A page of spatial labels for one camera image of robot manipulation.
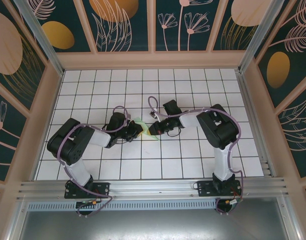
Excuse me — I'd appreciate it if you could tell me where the light green paper sheet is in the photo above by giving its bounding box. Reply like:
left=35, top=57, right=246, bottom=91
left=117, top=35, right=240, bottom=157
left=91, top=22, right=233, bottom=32
left=132, top=116, right=161, bottom=143

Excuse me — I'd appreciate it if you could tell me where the grey metal sheet panel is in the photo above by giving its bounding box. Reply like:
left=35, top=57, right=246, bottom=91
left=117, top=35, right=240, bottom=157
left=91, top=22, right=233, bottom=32
left=7, top=208, right=300, bottom=240

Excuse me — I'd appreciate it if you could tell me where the small circuit board with connector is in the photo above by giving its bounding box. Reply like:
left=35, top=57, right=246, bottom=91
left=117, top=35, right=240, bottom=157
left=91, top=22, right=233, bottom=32
left=75, top=199, right=102, bottom=210
left=217, top=197, right=245, bottom=213

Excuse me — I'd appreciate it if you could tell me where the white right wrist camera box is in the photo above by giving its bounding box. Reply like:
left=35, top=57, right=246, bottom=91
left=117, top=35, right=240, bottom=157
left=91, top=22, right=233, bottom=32
left=149, top=109, right=160, bottom=123

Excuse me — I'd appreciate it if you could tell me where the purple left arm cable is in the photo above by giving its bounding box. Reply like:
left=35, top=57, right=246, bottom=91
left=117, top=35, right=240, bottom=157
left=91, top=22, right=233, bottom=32
left=56, top=105, right=131, bottom=218

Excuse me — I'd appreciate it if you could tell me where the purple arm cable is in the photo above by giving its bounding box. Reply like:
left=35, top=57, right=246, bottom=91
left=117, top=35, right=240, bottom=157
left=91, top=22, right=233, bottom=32
left=56, top=105, right=131, bottom=218
left=147, top=96, right=245, bottom=216

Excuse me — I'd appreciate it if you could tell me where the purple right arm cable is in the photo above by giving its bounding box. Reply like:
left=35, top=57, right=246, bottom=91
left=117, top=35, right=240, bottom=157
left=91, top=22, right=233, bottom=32
left=147, top=96, right=245, bottom=216

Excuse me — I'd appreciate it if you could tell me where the long aluminium mounting rail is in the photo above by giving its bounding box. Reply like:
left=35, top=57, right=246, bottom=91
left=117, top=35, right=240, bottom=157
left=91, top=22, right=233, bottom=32
left=16, top=177, right=290, bottom=205

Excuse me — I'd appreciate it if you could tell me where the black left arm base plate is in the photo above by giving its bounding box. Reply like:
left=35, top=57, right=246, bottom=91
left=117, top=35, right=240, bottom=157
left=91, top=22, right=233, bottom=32
left=64, top=181, right=111, bottom=200

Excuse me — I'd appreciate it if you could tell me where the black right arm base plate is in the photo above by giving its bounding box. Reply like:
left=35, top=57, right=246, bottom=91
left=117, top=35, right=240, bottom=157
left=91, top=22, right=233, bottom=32
left=197, top=180, right=243, bottom=197

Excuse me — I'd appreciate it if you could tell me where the slotted grey cable duct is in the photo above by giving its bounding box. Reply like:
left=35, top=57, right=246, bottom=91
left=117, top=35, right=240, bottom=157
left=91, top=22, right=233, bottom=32
left=26, top=199, right=283, bottom=211

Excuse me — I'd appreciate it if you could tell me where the aluminium side rail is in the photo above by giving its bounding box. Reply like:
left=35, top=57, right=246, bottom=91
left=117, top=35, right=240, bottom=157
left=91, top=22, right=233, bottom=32
left=235, top=71, right=277, bottom=178

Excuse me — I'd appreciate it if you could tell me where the aluminium corner post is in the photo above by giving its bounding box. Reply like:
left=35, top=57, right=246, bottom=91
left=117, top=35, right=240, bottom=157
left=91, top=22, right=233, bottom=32
left=12, top=0, right=66, bottom=77
left=237, top=0, right=286, bottom=73

